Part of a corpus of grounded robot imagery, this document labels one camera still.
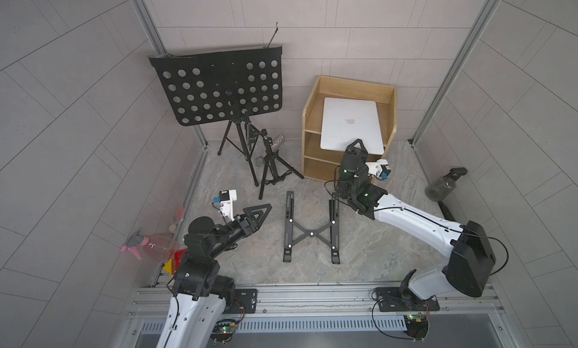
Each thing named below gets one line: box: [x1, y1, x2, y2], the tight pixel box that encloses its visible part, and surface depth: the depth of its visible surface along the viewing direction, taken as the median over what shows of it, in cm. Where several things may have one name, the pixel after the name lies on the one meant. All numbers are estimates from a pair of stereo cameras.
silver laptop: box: [319, 97, 385, 156], surface depth 81 cm
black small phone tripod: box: [258, 128, 305, 200], surface depth 95 cm
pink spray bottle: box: [120, 229, 178, 264], surface depth 73 cm
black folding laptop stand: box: [282, 190, 341, 265], surface depth 85 cm
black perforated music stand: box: [149, 22, 283, 187], surface depth 77 cm
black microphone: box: [438, 201, 456, 222], surface depth 96 cm
